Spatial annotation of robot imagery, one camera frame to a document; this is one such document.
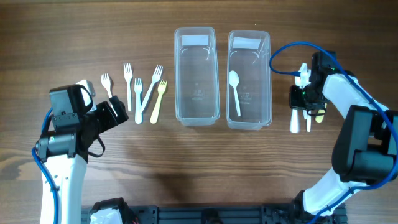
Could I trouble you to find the yellow spoon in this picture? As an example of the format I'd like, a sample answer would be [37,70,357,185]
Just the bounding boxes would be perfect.
[315,103,327,123]

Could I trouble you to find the white spoon thick handle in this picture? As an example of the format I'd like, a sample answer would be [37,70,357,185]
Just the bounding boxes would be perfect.
[289,108,300,134]

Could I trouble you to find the white spoon top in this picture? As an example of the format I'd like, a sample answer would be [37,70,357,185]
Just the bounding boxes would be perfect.
[302,110,307,120]

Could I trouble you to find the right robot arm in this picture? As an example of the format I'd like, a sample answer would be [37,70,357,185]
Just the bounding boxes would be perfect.
[289,51,397,223]

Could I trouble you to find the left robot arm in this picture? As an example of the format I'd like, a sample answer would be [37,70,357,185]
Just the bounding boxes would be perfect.
[32,84,129,223]

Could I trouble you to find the right clear plastic container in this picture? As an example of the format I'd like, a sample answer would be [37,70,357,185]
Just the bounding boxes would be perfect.
[226,30,272,130]

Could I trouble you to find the clear plastic container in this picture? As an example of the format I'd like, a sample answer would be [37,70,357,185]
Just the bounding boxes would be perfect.
[226,30,272,130]
[174,27,220,126]

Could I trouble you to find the left clear plastic container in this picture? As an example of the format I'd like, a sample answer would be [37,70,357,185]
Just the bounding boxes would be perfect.
[174,27,220,126]

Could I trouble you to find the light blue fork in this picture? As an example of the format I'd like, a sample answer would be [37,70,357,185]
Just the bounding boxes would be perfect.
[134,78,142,124]

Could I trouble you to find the white fork far left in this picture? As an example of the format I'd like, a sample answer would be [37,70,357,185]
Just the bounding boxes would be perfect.
[101,73,113,98]

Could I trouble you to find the white fork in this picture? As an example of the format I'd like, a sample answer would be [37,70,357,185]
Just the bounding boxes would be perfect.
[101,73,113,98]
[123,63,133,111]

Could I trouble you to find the yellow fork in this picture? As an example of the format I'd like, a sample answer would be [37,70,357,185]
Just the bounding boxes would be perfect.
[150,80,167,124]

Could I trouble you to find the white fork slanted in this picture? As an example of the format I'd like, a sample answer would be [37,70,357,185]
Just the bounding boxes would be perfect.
[141,65,164,113]

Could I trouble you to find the left blue cable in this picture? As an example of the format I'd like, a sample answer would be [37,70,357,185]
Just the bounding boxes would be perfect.
[31,107,60,224]

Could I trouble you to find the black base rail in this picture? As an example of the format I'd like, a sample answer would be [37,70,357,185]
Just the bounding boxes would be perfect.
[80,203,348,224]

